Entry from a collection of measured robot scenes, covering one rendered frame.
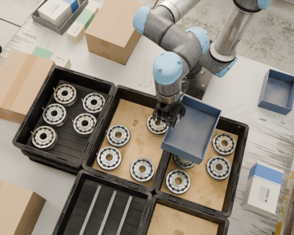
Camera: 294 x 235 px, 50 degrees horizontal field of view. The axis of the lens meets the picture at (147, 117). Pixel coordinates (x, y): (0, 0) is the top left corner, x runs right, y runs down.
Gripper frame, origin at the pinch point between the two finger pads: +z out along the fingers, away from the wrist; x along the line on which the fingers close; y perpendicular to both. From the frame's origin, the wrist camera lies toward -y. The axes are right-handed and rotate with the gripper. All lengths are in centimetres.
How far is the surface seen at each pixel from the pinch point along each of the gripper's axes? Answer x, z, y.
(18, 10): -182, 87, -83
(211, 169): 17.6, 29.1, 1.8
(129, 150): -17.3, 27.2, 9.0
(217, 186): 22.4, 33.0, 6.6
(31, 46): -90, 24, -20
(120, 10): -55, 19, -56
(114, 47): -48, 23, -36
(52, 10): -91, 20, -44
